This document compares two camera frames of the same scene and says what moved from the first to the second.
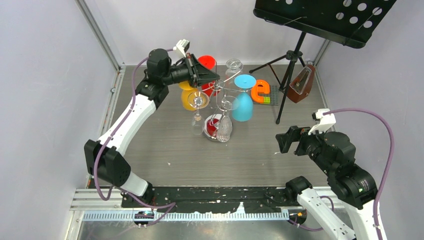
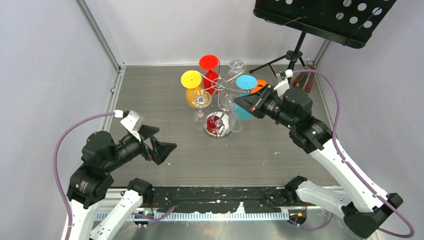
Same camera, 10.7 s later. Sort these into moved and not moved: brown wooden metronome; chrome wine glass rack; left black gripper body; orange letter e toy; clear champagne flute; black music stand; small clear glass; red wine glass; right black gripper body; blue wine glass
Moved: left black gripper body; right black gripper body; clear champagne flute
Not moved: brown wooden metronome; black music stand; orange letter e toy; red wine glass; small clear glass; blue wine glass; chrome wine glass rack
